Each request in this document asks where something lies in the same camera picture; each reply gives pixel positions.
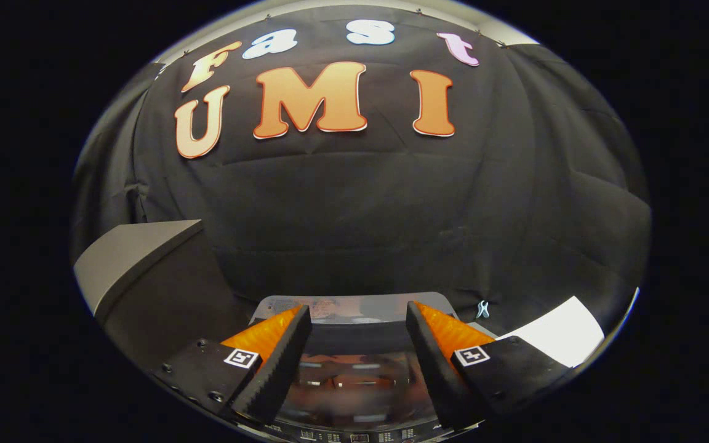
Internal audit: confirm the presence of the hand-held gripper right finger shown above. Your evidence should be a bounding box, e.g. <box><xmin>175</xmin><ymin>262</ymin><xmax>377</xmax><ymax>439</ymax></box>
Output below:
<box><xmin>405</xmin><ymin>300</ymin><xmax>574</xmax><ymax>431</ymax></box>

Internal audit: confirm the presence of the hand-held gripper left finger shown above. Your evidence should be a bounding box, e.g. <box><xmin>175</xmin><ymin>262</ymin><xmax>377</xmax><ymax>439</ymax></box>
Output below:
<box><xmin>153</xmin><ymin>305</ymin><xmax>313</xmax><ymax>425</ymax></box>

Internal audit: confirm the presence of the grey cabinet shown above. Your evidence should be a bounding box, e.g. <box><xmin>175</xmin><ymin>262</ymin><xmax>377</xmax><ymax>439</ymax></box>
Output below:
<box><xmin>73</xmin><ymin>220</ymin><xmax>250</xmax><ymax>370</ymax></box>

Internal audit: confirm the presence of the transparent washing machine lid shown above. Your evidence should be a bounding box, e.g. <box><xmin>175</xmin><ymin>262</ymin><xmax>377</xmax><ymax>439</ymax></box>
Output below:
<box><xmin>249</xmin><ymin>293</ymin><xmax>472</xmax><ymax>431</ymax></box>

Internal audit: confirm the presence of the dark grey washing machine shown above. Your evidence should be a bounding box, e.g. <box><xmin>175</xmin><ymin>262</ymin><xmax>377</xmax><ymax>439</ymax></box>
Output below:
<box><xmin>256</xmin><ymin>418</ymin><xmax>484</xmax><ymax>443</ymax></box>

